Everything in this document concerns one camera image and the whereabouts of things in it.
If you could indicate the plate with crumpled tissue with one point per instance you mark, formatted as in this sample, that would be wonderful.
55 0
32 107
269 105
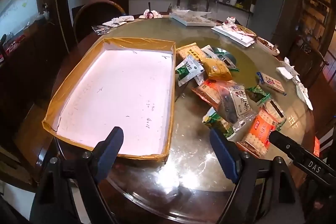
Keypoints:
153 14

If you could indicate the dark brown snack packet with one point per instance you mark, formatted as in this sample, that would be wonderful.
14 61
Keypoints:
228 63

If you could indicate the round glass turntable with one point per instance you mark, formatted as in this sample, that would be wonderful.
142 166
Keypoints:
245 66

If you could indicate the dark bottle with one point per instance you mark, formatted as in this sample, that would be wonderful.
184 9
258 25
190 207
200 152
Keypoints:
253 2

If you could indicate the clear plastic wrappers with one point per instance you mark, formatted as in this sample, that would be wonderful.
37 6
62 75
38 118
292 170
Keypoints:
101 29

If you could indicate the clear packet with white label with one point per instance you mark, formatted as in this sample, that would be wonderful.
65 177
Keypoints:
237 102

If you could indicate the wooden shelf cabinet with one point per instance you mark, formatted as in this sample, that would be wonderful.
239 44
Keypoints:
312 16

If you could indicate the white and blue box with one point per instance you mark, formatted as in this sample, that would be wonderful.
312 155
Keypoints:
270 82

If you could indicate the yellow cracker packet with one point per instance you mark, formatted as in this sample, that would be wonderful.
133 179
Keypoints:
190 52

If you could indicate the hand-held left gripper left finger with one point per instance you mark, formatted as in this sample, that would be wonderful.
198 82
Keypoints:
110 153

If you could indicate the white counter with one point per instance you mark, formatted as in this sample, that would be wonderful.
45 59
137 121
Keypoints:
147 1

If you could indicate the white cup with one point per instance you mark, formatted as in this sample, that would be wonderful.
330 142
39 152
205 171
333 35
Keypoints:
233 1

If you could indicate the yellow snack packet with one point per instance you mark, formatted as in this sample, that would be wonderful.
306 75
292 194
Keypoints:
216 69

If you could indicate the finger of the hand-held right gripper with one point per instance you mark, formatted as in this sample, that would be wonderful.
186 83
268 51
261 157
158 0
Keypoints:
284 146

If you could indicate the crumpled tissue papers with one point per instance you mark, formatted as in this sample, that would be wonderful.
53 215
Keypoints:
118 20

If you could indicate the dark green foil packet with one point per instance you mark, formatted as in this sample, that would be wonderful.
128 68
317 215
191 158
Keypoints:
222 51

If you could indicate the green snack packet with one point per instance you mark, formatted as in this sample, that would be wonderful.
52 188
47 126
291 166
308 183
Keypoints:
218 123
258 95

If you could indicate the red bag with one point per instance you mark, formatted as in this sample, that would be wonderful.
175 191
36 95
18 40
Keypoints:
316 146

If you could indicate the green and white packet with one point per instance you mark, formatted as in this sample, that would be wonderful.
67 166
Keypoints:
187 69

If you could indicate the white foam tray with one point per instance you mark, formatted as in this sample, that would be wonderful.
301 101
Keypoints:
236 35

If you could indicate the crumpled red white wrapper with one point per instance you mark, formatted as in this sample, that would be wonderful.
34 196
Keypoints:
229 23

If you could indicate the cracker packet with dark strip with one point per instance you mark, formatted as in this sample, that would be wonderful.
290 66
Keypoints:
275 108

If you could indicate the orange cracker packet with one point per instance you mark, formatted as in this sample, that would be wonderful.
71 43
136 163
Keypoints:
207 91
258 132

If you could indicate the wooden chair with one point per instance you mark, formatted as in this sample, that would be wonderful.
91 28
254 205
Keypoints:
319 58
89 14

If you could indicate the black fork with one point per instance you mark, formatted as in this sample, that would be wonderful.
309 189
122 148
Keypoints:
149 7

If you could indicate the grey refrigerator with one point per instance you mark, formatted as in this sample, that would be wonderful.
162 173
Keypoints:
275 3

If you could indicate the dark wooden cabinet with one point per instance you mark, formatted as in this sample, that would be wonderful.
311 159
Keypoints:
23 82

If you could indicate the cardboard tray with white inside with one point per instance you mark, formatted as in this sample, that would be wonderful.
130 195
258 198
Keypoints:
118 98

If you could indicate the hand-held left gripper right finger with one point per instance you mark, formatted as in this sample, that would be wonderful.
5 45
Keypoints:
225 155

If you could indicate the white teal snack packet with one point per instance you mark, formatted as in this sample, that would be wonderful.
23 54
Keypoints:
208 50

